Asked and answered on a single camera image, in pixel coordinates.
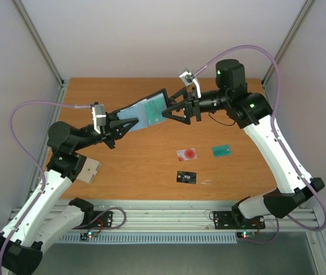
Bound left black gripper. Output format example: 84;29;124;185
72;113;139;152

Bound black leather card holder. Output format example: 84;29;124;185
114;88;168;132

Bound red white credit card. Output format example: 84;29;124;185
176;148;197;162

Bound green credit card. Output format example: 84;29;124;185
212;145;232;158
144;94;167;126

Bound black VIP credit card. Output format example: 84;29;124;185
176;171;197;184

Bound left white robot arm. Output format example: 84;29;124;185
0;113;139;274

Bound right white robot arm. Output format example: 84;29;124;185
162;59;325;228

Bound grey card holder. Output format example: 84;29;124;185
76;158;101;184

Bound left circuit board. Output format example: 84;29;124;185
79;231;99;241

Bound circuit board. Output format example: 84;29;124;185
79;231;99;241
237;231;257;239

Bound right circuit board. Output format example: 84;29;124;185
237;231;257;239

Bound aluminium frame rails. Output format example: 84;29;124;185
10;199;321;233

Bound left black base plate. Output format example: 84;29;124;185
87;211;113;229

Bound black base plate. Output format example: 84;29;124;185
87;211;113;229
209;211;266;230

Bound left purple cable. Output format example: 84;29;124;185
0;100;95;275

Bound purple cable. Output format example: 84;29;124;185
193;44;326;243
0;100;95;275

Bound grey slotted cable duct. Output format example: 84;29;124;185
58;232;237;245

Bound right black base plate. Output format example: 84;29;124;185
209;211;266;230

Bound right aluminium corner post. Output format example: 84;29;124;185
261;0;317;87

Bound aluminium corner post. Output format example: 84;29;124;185
261;0;317;87
11;0;64;87

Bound left aluminium corner post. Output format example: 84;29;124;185
11;0;64;87

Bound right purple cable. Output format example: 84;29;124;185
193;44;326;243

